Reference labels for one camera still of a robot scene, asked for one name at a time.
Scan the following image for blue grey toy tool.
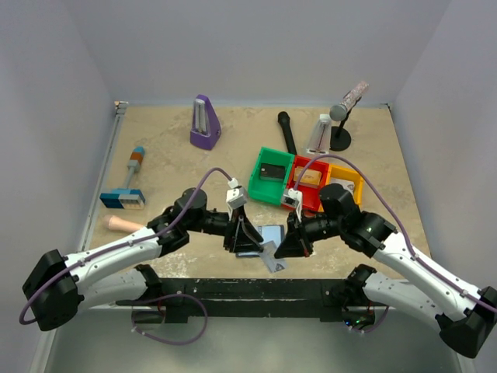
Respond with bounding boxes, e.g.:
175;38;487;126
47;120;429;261
99;146;146;210

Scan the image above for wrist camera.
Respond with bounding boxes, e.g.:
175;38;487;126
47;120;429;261
281;188;303;221
226;178;248;210

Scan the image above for cards in orange bin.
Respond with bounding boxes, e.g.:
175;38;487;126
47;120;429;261
332;178;355;193

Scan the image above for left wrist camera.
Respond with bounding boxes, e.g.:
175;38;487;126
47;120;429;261
226;178;248;210

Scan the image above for white VIP credit card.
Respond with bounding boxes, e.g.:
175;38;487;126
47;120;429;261
259;241;288;274

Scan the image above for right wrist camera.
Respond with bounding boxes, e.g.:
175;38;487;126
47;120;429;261
281;188;303;221

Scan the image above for clear metronome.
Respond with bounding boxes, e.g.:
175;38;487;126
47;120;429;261
304;114;332;156

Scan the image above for purple metronome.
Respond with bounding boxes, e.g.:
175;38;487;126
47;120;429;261
189;94;221;151

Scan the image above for silver microphone on stand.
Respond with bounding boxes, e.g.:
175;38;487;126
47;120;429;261
329;81;369;121

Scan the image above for pink cylinder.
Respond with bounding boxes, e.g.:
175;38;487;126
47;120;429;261
103;215;144;233

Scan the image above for black card in green bin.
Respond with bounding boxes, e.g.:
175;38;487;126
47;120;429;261
259;163;286;181

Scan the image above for red bin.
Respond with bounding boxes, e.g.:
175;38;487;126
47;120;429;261
286;155;329;211

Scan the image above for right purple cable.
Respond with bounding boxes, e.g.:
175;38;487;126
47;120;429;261
293;154;497;314

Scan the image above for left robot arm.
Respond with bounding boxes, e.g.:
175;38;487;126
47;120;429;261
22;187;263;331

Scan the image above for black microphone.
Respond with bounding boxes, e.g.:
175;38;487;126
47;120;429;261
277;111;297;155

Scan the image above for green bin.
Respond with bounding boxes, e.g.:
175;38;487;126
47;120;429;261
248;147;295;205

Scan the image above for blue card holder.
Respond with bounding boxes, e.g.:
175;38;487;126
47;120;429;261
235;225;284;258

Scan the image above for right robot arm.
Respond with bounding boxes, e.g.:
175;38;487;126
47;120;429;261
274;183;496;358

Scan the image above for tan card in red bin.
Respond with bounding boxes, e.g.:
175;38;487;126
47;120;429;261
293;166;322;187

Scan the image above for black microphone stand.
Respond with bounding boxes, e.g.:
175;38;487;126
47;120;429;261
329;99;351;152

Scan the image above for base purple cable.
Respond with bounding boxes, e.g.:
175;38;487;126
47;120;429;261
130;293;209;345

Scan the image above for orange bin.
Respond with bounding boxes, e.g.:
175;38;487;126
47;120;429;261
320;164;364;206

